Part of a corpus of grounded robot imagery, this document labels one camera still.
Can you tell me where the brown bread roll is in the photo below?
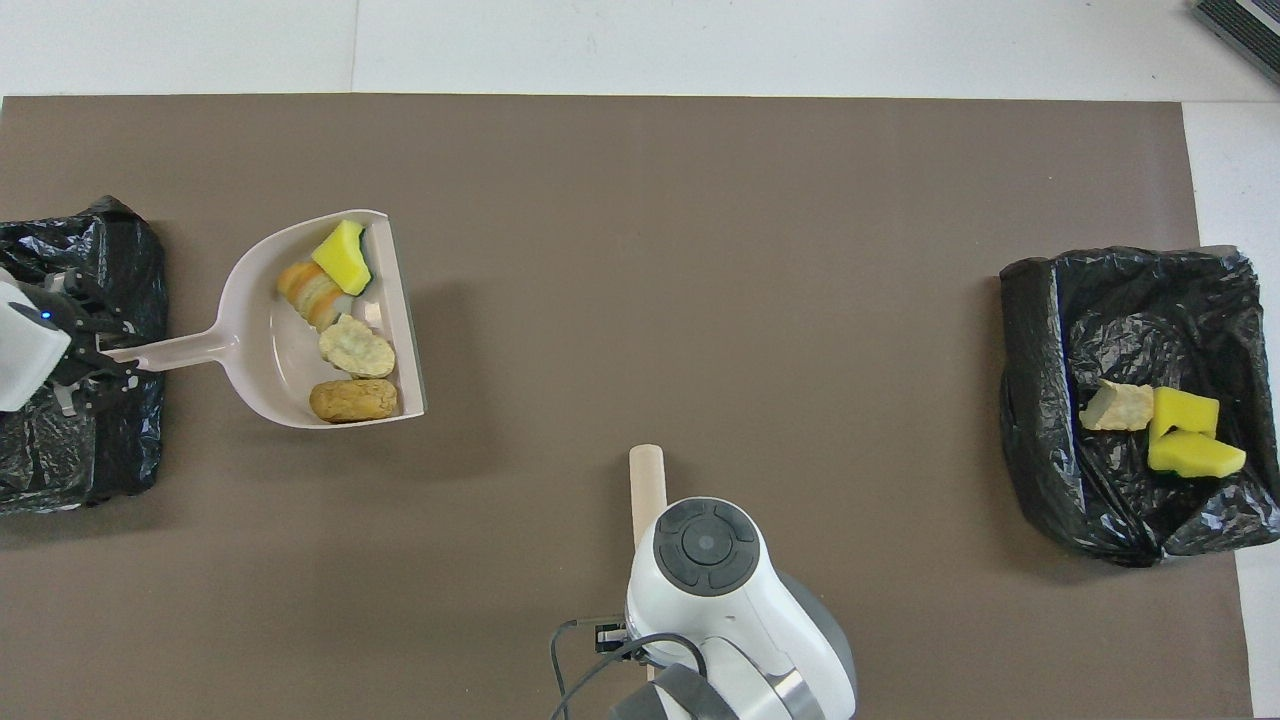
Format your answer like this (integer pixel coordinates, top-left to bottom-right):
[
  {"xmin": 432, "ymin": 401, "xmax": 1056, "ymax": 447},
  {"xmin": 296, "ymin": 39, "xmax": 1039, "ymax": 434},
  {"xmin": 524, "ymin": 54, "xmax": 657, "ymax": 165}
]
[{"xmin": 309, "ymin": 378, "xmax": 399, "ymax": 424}]

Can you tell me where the beige plastic dustpan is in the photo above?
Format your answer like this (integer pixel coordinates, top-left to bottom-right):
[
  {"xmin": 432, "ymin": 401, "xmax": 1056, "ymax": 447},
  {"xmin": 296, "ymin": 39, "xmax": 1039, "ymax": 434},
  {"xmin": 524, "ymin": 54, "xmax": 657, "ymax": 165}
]
[{"xmin": 103, "ymin": 209, "xmax": 428, "ymax": 431}]

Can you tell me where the black bag lined bin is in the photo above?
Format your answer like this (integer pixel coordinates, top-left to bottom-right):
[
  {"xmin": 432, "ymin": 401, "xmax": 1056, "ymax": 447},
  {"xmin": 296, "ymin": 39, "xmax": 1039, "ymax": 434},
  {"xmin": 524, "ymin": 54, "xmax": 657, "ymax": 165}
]
[
  {"xmin": 0, "ymin": 195, "xmax": 169, "ymax": 517},
  {"xmin": 1000, "ymin": 246, "xmax": 1280, "ymax": 568}
]

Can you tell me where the beige hand brush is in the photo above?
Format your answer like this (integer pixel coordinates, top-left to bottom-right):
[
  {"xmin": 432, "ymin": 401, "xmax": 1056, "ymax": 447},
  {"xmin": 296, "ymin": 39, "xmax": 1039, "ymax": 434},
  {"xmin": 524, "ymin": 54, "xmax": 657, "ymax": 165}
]
[{"xmin": 629, "ymin": 444, "xmax": 667, "ymax": 551}]

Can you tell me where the torn striped bread piece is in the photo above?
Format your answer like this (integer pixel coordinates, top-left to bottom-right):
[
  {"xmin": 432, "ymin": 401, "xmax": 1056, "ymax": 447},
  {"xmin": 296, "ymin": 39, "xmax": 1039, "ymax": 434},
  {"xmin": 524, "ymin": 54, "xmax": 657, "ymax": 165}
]
[{"xmin": 1079, "ymin": 379, "xmax": 1157, "ymax": 433}]

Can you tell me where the brown table mat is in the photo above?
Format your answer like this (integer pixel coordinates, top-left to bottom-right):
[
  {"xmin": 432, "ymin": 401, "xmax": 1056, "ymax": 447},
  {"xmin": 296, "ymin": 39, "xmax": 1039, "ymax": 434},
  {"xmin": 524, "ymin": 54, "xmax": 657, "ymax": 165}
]
[{"xmin": 0, "ymin": 94, "xmax": 1254, "ymax": 720}]

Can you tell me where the dark grey ribbed device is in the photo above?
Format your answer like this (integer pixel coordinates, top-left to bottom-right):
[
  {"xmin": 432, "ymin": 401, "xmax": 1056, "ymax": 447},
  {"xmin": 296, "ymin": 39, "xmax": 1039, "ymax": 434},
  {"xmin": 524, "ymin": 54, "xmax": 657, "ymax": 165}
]
[{"xmin": 1192, "ymin": 0, "xmax": 1280, "ymax": 86}]

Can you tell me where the striped orange bread piece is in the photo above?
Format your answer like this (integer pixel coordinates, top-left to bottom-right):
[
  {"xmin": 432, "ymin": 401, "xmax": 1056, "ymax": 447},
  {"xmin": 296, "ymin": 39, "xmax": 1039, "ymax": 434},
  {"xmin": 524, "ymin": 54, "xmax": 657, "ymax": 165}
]
[{"xmin": 276, "ymin": 260, "xmax": 344, "ymax": 333}]

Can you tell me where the green and yellow sponge piece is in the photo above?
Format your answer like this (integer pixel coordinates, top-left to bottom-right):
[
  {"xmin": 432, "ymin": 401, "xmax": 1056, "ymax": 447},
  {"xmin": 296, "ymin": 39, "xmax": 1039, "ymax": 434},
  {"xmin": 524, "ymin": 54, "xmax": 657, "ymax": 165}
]
[{"xmin": 1148, "ymin": 386, "xmax": 1221, "ymax": 446}]

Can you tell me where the notched yellow sponge piece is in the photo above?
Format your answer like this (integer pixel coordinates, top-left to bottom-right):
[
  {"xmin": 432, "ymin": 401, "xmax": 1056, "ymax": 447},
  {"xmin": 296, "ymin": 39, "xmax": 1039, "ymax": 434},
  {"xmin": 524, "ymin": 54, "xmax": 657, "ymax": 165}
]
[{"xmin": 1147, "ymin": 430, "xmax": 1248, "ymax": 479}]

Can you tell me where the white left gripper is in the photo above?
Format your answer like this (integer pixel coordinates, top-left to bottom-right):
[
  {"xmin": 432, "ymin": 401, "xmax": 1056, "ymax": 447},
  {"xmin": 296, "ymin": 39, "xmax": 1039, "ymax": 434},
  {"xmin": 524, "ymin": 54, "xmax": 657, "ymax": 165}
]
[{"xmin": 0, "ymin": 266, "xmax": 143, "ymax": 417}]

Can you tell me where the pale bread piece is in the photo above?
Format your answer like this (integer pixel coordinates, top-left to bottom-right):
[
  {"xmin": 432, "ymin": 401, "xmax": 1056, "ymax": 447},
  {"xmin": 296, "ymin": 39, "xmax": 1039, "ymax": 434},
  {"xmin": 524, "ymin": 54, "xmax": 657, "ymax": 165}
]
[{"xmin": 318, "ymin": 313, "xmax": 397, "ymax": 379}]

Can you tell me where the yellow sponge wedge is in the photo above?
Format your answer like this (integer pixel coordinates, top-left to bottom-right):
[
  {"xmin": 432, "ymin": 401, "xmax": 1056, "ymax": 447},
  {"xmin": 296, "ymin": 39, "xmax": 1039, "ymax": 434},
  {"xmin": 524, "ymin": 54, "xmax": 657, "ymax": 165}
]
[{"xmin": 311, "ymin": 219, "xmax": 373, "ymax": 297}]

